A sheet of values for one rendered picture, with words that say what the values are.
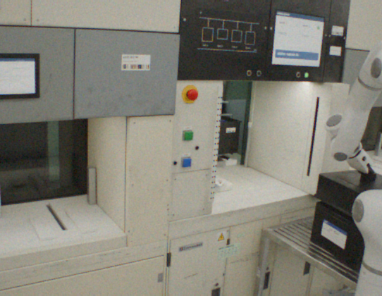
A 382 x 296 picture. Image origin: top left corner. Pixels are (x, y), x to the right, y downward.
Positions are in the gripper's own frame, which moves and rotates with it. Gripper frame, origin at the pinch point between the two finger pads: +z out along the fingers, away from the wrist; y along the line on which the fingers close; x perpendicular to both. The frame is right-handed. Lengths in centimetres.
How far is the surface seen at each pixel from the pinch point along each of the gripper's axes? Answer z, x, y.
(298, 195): 12.5, 17.3, 35.9
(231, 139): -5, 13, 86
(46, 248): -67, 100, 20
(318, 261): 7.5, 38.0, -3.1
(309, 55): -37, -25, 34
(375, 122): 78, -78, 96
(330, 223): 4.9, 23.1, 2.5
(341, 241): 7.9, 26.2, -4.8
